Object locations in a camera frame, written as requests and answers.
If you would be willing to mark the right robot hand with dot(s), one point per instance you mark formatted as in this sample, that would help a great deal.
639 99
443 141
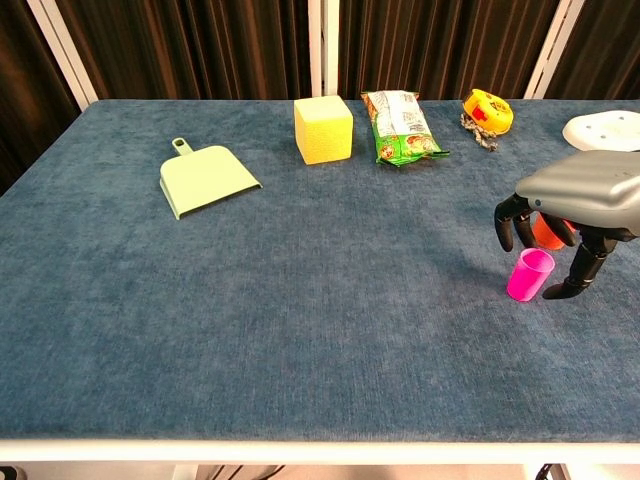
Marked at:
585 187

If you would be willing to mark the large orange plastic cup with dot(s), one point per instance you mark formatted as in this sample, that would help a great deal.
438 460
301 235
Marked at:
544 236

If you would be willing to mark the magenta plastic cup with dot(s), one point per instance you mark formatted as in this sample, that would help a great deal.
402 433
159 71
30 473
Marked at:
525 282

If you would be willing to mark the white oval plastic tray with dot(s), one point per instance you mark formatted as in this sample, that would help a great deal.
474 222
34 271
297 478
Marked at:
600 130

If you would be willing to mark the yellow plastic toy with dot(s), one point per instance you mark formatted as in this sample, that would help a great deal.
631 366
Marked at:
492 112

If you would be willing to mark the dark brown curtain panel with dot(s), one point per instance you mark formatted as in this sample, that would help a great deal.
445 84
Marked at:
25 100
200 50
440 45
605 50

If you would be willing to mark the green snack packet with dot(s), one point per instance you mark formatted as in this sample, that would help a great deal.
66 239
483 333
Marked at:
400 125

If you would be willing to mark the yellow sponge cube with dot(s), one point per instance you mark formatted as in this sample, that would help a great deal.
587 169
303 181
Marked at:
322 132

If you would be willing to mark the blue fabric table cover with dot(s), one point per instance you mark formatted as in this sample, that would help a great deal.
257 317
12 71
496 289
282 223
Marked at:
320 300

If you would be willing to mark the green plastic dustpan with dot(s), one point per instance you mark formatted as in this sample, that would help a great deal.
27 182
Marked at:
205 175

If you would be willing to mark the white frame post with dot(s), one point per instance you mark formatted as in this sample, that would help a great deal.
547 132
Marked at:
552 50
324 45
62 50

